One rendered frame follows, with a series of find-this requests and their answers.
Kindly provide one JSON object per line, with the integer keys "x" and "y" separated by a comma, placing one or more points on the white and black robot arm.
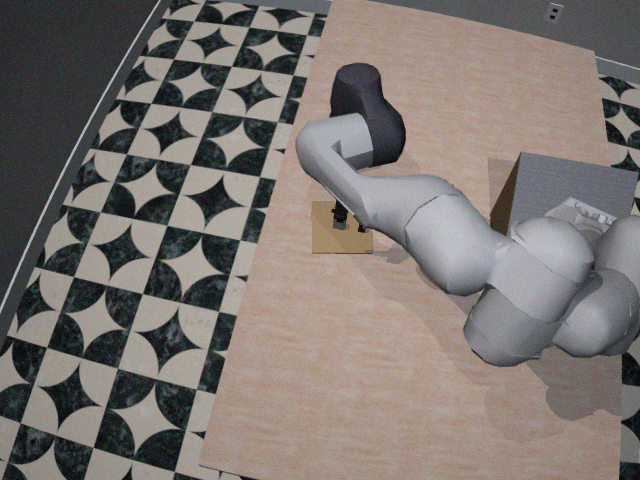
{"x": 529, "y": 281}

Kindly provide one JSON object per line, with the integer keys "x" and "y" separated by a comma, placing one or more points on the tan square mat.
{"x": 328, "y": 240}

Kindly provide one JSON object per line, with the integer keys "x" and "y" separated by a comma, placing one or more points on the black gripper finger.
{"x": 339, "y": 213}

